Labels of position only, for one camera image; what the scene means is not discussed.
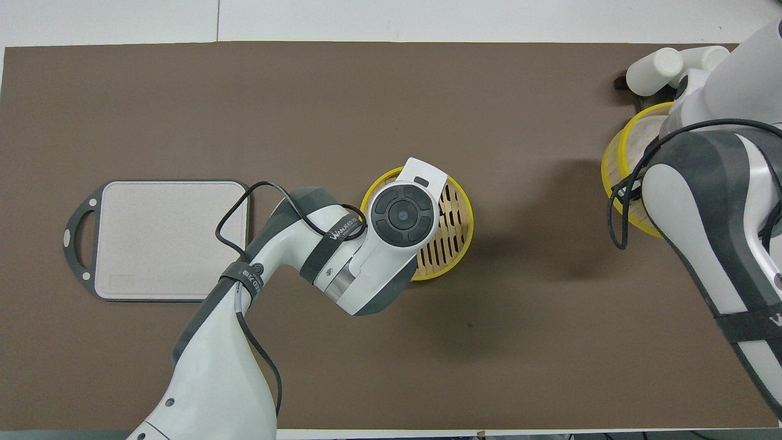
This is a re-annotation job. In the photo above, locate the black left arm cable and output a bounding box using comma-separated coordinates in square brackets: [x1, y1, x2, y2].
[214, 180, 368, 418]

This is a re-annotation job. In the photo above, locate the brown table mat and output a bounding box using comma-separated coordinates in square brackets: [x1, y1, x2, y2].
[0, 42, 782, 432]

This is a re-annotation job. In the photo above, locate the yellow bamboo steamer base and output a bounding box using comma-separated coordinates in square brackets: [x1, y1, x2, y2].
[359, 166, 475, 282]

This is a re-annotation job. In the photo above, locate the grey cutting board with handle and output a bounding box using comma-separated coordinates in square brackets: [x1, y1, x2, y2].
[63, 179, 252, 304]

